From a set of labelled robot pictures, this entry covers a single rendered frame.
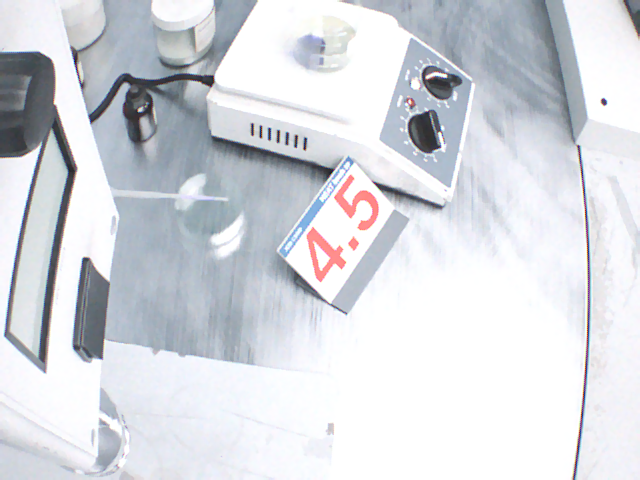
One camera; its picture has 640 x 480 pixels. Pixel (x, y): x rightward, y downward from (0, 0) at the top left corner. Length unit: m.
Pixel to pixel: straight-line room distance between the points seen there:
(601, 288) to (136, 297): 0.40
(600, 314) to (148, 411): 0.39
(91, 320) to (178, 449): 0.43
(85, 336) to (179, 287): 0.47
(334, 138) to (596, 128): 0.26
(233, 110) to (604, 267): 0.35
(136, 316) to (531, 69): 0.44
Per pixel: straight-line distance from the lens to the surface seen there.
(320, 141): 0.62
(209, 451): 0.59
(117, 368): 0.61
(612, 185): 0.74
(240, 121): 0.63
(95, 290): 0.17
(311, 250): 0.61
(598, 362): 0.67
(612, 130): 0.72
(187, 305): 0.62
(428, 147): 0.63
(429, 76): 0.65
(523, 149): 0.71
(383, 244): 0.64
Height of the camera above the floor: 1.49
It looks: 67 degrees down
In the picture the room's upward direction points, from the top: 8 degrees clockwise
